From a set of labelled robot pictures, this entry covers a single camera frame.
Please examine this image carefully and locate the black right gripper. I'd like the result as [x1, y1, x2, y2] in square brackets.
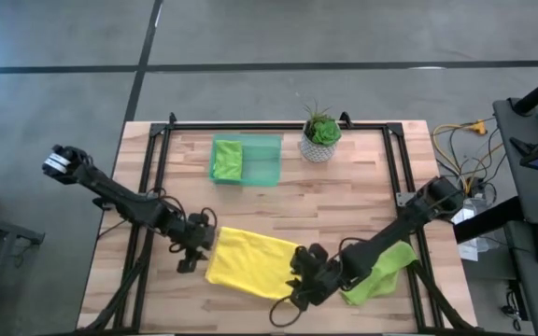
[285, 243, 345, 313]

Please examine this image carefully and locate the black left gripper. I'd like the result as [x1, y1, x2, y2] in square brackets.
[175, 213, 218, 274]

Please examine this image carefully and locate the yellow microfiber towel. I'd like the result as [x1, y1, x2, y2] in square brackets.
[205, 226, 302, 301]

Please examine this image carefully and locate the lime green microfiber towel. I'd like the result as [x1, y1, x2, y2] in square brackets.
[341, 241, 418, 307]

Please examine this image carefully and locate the translucent teal plastic bin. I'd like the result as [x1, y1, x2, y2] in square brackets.
[208, 133, 283, 188]

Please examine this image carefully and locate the plant in patterned pot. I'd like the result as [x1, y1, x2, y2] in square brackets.
[299, 100, 344, 163]

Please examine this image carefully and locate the white box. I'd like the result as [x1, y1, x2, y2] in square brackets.
[450, 198, 481, 262]

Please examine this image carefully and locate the grey side desk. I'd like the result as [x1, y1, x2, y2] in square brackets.
[492, 95, 538, 336]

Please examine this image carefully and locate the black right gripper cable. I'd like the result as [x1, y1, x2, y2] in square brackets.
[268, 293, 305, 328]

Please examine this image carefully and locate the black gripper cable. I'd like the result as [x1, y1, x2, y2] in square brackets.
[268, 293, 305, 328]
[201, 206, 219, 230]

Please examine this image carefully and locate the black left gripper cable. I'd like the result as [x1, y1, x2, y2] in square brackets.
[201, 206, 219, 230]

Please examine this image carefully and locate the black metal table frame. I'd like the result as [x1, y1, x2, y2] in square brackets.
[78, 110, 479, 335]

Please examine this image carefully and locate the yellow floor cable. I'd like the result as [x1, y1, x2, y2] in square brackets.
[431, 119, 506, 164]

